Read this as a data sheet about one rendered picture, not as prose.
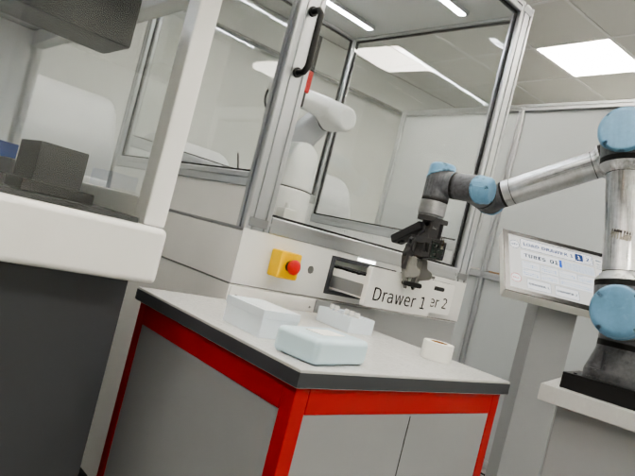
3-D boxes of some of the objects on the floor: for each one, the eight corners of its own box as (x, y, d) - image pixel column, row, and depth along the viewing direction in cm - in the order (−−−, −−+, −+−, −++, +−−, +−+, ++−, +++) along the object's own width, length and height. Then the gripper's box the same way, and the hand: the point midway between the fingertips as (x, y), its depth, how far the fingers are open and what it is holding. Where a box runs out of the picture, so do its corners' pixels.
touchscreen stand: (585, 593, 205) (655, 309, 206) (460, 562, 205) (530, 278, 206) (531, 525, 255) (588, 297, 256) (431, 500, 255) (488, 271, 256)
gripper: (433, 214, 159) (414, 291, 159) (455, 223, 166) (437, 297, 166) (408, 211, 165) (390, 284, 165) (432, 219, 173) (414, 290, 172)
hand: (407, 283), depth 168 cm, fingers closed on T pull, 3 cm apart
